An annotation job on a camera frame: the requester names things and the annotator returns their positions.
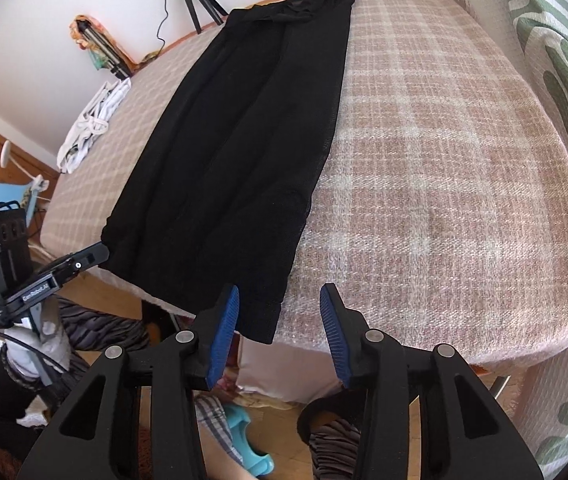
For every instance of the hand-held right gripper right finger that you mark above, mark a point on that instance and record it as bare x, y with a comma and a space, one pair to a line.
335, 330

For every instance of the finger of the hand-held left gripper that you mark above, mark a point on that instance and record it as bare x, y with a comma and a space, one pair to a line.
90, 255

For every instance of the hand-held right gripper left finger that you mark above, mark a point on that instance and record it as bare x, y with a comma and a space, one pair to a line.
225, 330

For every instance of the black pants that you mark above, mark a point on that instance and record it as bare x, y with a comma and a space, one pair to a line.
244, 150

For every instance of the white clothes pile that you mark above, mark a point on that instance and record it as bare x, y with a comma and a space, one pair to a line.
91, 125

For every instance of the person's left hand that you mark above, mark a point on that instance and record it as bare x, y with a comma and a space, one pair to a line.
51, 342

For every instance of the light blue chair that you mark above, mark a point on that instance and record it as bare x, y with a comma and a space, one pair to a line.
1, 200

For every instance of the person's striped-trouser leg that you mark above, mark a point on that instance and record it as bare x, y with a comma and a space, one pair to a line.
334, 440
99, 327

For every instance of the grey plaid cloth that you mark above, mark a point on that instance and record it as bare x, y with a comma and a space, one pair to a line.
214, 420

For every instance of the white desk lamp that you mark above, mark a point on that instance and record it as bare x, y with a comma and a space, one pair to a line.
14, 160

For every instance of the teal slipper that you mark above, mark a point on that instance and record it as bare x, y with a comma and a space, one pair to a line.
244, 432

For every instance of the pink plaid blanket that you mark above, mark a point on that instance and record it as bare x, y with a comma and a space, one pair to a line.
439, 185

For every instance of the folded tripod with orange fabric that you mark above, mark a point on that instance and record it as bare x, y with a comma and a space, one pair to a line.
96, 42

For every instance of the green patterned white cloth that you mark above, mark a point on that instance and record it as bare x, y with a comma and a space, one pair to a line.
564, 85

